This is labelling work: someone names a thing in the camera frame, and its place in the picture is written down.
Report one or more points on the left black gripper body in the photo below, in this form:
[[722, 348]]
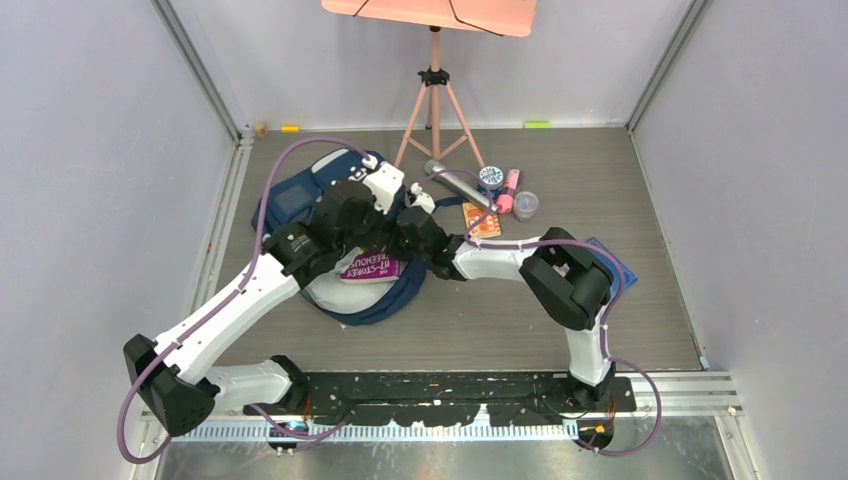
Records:
[[367, 234]]

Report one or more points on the green yellow booklet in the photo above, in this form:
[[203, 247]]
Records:
[[623, 276]]

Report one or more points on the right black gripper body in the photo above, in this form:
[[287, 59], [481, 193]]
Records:
[[403, 245]]

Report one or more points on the pink music stand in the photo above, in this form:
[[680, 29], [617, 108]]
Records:
[[504, 18]]

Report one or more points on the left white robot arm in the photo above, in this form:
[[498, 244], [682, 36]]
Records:
[[175, 373]]

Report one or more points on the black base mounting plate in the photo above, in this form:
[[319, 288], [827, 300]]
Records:
[[443, 399]]

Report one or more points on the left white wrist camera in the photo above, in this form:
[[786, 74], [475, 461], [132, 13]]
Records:
[[384, 180]]

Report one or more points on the pink highlighter marker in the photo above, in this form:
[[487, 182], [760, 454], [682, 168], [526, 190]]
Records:
[[506, 199]]

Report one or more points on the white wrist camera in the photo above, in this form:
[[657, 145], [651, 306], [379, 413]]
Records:
[[384, 180], [416, 196]]

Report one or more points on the navy blue student backpack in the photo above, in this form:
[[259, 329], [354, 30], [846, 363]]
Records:
[[285, 220]]

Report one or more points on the silver microphone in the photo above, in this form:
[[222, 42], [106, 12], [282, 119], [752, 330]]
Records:
[[449, 178]]

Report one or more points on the clear small round container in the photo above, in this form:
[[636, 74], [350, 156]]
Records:
[[525, 205]]

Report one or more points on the blue patterned round tin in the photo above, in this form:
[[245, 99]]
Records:
[[490, 181]]

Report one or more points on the purple magenta booklet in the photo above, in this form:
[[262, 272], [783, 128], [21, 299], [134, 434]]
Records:
[[373, 267]]

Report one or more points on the orange calculator toy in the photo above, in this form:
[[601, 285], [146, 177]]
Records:
[[479, 223]]

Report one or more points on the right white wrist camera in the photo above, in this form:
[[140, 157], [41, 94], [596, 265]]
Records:
[[416, 196]]

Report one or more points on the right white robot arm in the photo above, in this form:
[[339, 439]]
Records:
[[572, 285]]

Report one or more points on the small cork piece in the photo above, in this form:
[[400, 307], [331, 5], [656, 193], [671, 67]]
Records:
[[260, 129]]

